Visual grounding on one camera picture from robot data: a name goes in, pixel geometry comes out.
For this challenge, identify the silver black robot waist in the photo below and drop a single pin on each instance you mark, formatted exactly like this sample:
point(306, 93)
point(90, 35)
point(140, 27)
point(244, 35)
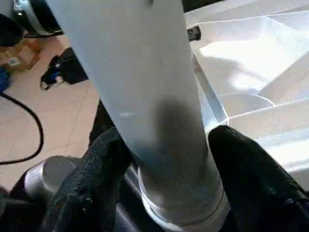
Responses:
point(36, 14)

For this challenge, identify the white plastic table top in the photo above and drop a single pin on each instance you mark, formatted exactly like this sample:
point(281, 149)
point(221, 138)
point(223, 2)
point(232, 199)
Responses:
point(251, 72)

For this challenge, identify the black floor bag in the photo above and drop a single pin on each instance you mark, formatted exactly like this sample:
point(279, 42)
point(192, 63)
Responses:
point(65, 67)

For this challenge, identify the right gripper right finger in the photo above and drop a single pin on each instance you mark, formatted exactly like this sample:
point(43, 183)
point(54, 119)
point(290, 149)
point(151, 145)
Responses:
point(260, 188)

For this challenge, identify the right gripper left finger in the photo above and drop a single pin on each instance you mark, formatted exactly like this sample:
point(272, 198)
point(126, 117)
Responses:
point(91, 193)

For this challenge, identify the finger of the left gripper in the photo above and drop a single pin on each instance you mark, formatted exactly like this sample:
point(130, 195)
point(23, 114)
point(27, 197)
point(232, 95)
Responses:
point(193, 33)

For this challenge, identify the white plastic table leg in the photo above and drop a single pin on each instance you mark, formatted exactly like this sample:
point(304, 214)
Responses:
point(145, 96)

